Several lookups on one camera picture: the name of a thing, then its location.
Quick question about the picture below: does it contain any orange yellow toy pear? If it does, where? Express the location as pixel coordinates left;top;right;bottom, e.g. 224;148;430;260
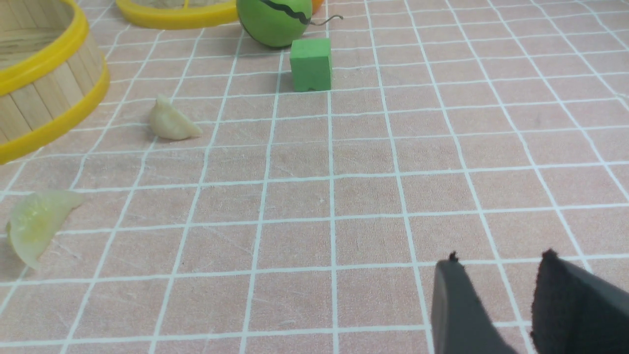
312;0;324;14

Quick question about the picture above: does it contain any yellow rimmed bamboo steamer tray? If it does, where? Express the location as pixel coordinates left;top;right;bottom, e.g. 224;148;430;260
0;0;110;164

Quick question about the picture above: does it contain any white dumpling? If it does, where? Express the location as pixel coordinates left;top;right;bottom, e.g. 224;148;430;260
148;94;203;141

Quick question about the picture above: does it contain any pale green dumpling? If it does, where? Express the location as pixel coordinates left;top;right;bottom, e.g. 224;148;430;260
6;190;85;270

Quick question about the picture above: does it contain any yellow woven steamer lid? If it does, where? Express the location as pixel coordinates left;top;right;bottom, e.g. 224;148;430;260
116;0;238;30

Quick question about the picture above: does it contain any green foam cube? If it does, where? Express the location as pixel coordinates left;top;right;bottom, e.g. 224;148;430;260
290;38;332;92

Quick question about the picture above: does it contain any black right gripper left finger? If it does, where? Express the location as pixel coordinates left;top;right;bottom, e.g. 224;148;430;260
431;252;516;354

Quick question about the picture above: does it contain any green toy melon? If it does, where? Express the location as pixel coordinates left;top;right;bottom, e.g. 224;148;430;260
236;0;344;49

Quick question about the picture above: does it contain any pink checked tablecloth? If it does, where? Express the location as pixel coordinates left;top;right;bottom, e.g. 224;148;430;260
1;0;629;354

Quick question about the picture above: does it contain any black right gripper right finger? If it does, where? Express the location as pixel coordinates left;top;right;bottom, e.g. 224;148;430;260
531;249;629;354

